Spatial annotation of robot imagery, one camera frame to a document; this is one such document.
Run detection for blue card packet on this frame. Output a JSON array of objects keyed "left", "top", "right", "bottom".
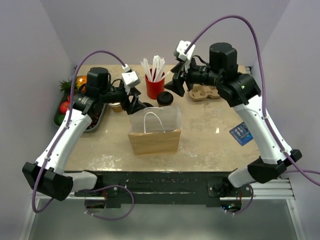
[{"left": 229, "top": 122, "right": 253, "bottom": 146}]

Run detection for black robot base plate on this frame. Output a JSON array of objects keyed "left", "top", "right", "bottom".
[{"left": 75, "top": 171, "right": 251, "bottom": 208}]

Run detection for black plastic cup lid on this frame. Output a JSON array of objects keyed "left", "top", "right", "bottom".
[
  {"left": 143, "top": 102, "right": 153, "bottom": 108},
  {"left": 156, "top": 91, "right": 174, "bottom": 104}
]

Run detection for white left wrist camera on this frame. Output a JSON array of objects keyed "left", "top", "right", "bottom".
[{"left": 121, "top": 71, "right": 141, "bottom": 89}]

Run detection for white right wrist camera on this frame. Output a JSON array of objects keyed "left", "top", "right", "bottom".
[{"left": 173, "top": 40, "right": 195, "bottom": 62}]

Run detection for stacked brown paper cups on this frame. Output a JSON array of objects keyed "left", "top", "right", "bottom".
[{"left": 108, "top": 102, "right": 123, "bottom": 113}]

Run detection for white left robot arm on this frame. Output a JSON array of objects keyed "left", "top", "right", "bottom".
[{"left": 22, "top": 67, "right": 146, "bottom": 201}]

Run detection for green lime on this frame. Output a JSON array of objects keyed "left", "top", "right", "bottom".
[{"left": 56, "top": 114, "right": 66, "bottom": 126}]

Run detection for red apple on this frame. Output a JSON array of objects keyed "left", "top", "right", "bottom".
[{"left": 59, "top": 101, "right": 70, "bottom": 115}]

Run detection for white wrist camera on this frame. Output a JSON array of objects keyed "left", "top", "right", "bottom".
[
  {"left": 173, "top": 40, "right": 195, "bottom": 62},
  {"left": 121, "top": 71, "right": 141, "bottom": 89}
]

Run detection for dark red grape bunch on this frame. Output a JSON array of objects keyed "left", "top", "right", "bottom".
[{"left": 87, "top": 106, "right": 105, "bottom": 131}]

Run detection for brown pulp cup carrier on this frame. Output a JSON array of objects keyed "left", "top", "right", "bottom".
[{"left": 188, "top": 84, "right": 220, "bottom": 102}]

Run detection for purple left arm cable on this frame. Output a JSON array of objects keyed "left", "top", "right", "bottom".
[{"left": 31, "top": 50, "right": 136, "bottom": 221}]

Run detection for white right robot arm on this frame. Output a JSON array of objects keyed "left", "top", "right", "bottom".
[{"left": 164, "top": 40, "right": 302, "bottom": 197}]

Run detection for orange pineapple fruit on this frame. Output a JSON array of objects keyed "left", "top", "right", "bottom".
[{"left": 59, "top": 75, "right": 87, "bottom": 93}]

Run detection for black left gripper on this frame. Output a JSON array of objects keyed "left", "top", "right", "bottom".
[{"left": 100, "top": 84, "right": 147, "bottom": 114}]

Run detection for dark green fruit tray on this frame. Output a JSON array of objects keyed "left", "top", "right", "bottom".
[{"left": 53, "top": 75, "right": 107, "bottom": 133}]

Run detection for red ribbed straw cup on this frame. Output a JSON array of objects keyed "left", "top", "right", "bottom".
[{"left": 144, "top": 74, "right": 165, "bottom": 100}]

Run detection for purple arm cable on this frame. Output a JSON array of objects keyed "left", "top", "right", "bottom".
[
  {"left": 184, "top": 14, "right": 320, "bottom": 216},
  {"left": 31, "top": 50, "right": 136, "bottom": 221}
]

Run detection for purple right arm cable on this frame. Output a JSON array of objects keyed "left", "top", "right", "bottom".
[{"left": 184, "top": 14, "right": 320, "bottom": 216}]

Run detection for brown paper takeout bag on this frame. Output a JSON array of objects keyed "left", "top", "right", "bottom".
[{"left": 127, "top": 105, "right": 182, "bottom": 157}]

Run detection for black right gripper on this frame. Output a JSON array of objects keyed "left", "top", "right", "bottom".
[{"left": 164, "top": 54, "right": 223, "bottom": 96}]

